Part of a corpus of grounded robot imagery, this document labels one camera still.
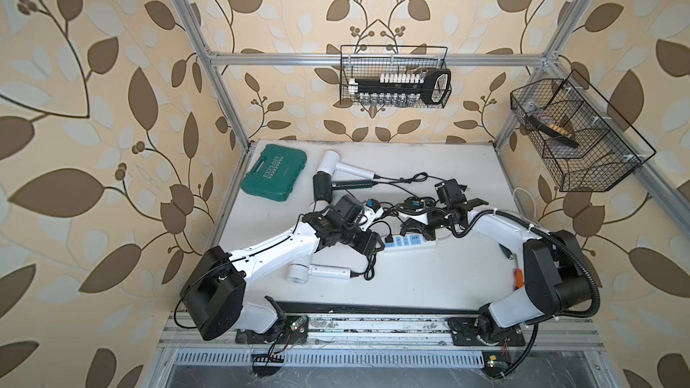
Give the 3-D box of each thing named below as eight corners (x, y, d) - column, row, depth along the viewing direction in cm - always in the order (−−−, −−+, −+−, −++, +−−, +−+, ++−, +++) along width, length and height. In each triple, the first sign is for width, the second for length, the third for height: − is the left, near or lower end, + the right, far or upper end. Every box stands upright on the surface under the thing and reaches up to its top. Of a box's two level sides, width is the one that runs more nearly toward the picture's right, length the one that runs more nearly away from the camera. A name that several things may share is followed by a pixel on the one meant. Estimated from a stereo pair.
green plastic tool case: (241, 192, 106) (237, 186, 102) (268, 149, 121) (265, 142, 118) (289, 202, 103) (287, 196, 99) (310, 156, 118) (309, 149, 115)
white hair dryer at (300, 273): (287, 283, 84) (284, 278, 80) (289, 268, 87) (286, 263, 83) (351, 283, 84) (351, 278, 80) (351, 268, 87) (351, 263, 83)
